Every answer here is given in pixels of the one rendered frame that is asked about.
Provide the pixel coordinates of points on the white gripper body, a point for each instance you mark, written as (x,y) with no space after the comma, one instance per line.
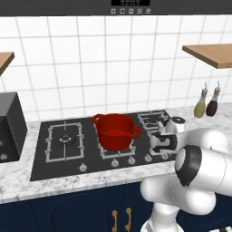
(156,142)

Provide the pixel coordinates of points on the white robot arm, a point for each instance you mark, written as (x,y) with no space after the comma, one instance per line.
(199,172)

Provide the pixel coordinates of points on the silver kettle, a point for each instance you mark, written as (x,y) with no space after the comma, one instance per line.
(177,123)

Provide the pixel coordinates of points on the silver hob knob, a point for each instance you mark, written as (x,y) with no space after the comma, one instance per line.
(114,163)
(83,167)
(164,156)
(148,158)
(131,160)

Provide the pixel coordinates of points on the red cooking pot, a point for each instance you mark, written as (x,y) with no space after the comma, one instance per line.
(116,133)

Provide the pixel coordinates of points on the yellow oil bottle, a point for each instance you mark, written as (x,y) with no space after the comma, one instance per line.
(200,107)

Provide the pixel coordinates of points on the dark brown sauce bottle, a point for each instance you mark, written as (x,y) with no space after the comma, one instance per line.
(212,106)

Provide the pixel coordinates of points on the black gas hob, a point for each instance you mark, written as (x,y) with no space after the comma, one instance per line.
(66,163)

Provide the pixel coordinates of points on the black toaster oven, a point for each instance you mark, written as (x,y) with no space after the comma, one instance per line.
(12,127)

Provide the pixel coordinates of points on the wooden wall shelf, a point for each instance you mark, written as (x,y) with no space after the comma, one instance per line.
(4,60)
(213,54)

